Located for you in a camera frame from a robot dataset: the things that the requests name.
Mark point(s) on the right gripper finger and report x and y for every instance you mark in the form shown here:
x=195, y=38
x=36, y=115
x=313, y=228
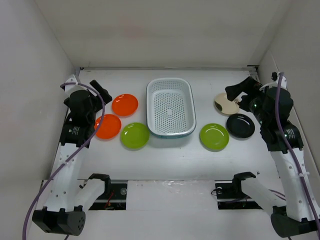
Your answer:
x=243, y=97
x=246, y=86

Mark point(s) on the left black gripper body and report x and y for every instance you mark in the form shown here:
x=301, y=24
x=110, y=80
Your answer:
x=96, y=104

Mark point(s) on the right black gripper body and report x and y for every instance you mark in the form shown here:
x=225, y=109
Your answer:
x=257, y=98

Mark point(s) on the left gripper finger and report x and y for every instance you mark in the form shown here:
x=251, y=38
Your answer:
x=107, y=98
x=97, y=86

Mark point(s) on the orange plate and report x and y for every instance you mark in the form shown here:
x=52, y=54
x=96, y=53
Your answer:
x=110, y=125
x=125, y=105

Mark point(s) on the cream floral plate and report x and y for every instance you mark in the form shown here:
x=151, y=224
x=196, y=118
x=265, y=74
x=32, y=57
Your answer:
x=225, y=106

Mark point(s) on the black plate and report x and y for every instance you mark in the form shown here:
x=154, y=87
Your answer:
x=240, y=126

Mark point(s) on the green plate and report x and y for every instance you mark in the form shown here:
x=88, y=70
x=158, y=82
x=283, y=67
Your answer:
x=214, y=136
x=135, y=135

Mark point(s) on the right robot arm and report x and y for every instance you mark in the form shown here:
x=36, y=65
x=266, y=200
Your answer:
x=298, y=213

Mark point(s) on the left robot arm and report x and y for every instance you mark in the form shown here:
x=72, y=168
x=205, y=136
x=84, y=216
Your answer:
x=61, y=205

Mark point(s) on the white perforated plastic bin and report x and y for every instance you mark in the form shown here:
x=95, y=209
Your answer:
x=170, y=109

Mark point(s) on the aluminium rail back edge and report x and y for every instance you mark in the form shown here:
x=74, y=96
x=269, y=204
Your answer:
x=163, y=68

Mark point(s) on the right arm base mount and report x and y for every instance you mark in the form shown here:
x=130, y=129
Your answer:
x=228, y=199

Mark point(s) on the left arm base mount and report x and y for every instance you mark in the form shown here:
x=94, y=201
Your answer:
x=115, y=200

